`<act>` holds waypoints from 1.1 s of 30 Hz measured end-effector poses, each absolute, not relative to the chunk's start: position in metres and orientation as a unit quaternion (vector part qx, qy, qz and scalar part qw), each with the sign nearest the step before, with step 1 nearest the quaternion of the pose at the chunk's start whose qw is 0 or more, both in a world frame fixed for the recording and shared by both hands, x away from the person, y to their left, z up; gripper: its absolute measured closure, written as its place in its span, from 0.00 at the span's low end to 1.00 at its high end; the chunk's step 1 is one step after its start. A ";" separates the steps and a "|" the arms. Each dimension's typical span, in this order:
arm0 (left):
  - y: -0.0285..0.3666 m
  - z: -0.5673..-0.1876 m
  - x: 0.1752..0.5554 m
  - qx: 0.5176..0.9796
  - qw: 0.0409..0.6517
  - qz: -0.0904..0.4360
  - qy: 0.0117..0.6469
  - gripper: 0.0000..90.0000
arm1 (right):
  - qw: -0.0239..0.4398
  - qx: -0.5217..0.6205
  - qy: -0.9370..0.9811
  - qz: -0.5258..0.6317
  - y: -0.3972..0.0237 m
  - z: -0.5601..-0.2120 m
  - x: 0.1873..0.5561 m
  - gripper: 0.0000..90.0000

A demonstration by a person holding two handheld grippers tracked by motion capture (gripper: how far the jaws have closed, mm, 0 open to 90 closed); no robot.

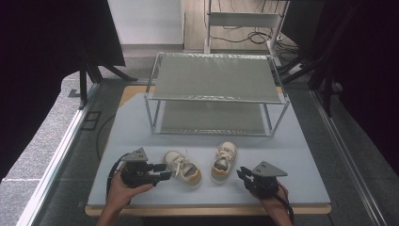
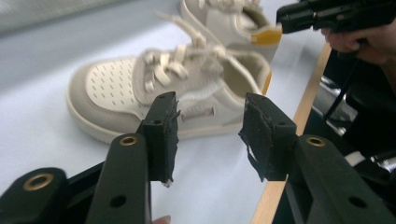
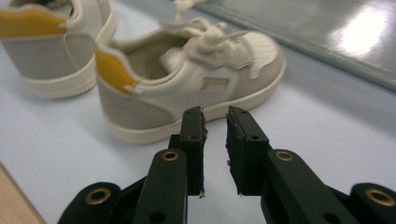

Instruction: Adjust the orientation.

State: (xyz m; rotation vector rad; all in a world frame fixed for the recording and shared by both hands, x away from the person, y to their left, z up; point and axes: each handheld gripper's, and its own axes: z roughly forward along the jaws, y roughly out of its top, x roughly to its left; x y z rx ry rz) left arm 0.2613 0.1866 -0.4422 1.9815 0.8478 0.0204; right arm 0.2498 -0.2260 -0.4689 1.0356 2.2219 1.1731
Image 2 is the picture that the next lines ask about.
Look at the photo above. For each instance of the beige sneaker with yellow heel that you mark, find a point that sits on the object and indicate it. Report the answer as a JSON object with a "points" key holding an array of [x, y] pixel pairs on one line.
{"points": [[109, 90], [224, 25]]}

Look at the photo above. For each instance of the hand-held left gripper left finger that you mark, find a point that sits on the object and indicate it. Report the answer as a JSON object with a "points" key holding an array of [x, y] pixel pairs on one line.
{"points": [[127, 174]]}

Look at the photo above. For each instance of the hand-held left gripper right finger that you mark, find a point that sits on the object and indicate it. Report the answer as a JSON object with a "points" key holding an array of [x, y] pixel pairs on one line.
{"points": [[323, 174]]}

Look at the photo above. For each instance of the chrome metal stand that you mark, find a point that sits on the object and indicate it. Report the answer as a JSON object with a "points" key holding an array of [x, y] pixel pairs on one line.
{"points": [[323, 98]]}

